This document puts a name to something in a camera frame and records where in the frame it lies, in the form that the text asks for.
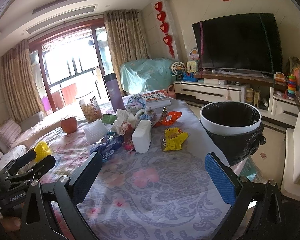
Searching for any yellow snack bag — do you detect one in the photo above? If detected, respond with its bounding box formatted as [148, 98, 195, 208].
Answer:
[161, 127, 189, 151]

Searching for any white foam block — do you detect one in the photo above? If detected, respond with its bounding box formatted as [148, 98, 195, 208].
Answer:
[132, 120, 152, 153]

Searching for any white trash bin black liner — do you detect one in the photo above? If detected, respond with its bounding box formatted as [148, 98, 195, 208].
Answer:
[200, 101, 266, 166]

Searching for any silver foil floor mat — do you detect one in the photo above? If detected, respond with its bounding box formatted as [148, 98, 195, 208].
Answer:
[239, 157, 267, 184]

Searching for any yellow foam fruit net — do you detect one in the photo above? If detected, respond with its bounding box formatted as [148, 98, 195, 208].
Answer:
[34, 141, 52, 162]

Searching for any striped sofa cushion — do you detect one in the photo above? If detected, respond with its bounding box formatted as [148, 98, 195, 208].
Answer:
[0, 119, 21, 148]

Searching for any red apple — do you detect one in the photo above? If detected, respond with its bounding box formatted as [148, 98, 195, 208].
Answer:
[61, 116, 78, 134]

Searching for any left beige curtain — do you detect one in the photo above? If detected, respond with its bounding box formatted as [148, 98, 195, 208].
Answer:
[0, 39, 44, 123]

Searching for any beige curtain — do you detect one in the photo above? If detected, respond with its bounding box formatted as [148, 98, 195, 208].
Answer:
[0, 39, 44, 123]
[103, 9, 148, 92]

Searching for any white foam fruit net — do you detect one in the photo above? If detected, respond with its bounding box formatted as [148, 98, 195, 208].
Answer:
[83, 119, 108, 145]

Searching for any blue plastic wrapper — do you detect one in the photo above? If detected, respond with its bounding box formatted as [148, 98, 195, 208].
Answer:
[90, 131, 123, 163]

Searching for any floral lavender tablecloth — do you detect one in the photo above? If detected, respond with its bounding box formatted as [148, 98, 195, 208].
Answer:
[27, 89, 241, 240]

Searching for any white tv cabinet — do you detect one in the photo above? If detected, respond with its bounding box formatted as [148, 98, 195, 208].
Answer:
[173, 81, 299, 128]

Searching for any clear jar of snacks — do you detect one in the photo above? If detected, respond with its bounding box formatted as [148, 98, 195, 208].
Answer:
[79, 97, 103, 123]

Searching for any green snack packet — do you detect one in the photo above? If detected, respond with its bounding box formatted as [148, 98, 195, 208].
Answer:
[102, 114, 117, 125]

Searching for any orange snack bag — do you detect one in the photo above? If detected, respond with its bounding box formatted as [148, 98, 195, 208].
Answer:
[154, 107, 182, 127]

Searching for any crumpled white plastic bag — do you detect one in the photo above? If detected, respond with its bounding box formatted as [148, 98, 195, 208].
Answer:
[111, 109, 137, 135]

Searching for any purple thermos bottle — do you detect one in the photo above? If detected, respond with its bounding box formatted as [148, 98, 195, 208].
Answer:
[103, 73, 125, 113]

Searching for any pink kettlebell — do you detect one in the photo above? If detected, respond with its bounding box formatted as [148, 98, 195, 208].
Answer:
[167, 84, 177, 99]

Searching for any stack of picture books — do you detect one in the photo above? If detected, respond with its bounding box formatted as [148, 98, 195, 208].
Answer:
[141, 89, 171, 109]

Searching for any crumpled blue white cloth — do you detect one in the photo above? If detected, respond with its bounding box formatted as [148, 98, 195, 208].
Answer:
[125, 94, 157, 127]

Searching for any toy telephone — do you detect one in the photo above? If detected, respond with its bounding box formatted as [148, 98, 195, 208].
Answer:
[186, 60, 198, 73]

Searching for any toy ferris wheel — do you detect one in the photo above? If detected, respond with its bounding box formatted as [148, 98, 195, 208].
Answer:
[171, 61, 186, 81]

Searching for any black flat screen television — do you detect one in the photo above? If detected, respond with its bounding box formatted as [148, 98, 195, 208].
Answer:
[192, 13, 283, 74]

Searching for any teal covered furniture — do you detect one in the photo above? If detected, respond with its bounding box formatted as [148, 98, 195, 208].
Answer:
[120, 58, 176, 94]

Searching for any right beige curtain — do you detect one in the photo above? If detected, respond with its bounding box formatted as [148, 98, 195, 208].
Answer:
[103, 9, 148, 92]

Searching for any red heart hanging decoration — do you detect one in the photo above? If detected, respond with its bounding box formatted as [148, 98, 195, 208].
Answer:
[154, 1, 175, 59]

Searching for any rainbow stacking ring toy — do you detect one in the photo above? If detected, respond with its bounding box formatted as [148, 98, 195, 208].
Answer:
[287, 75, 297, 98]

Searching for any balcony sliding door frame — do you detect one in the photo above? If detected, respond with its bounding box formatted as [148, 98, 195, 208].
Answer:
[30, 18, 109, 112]

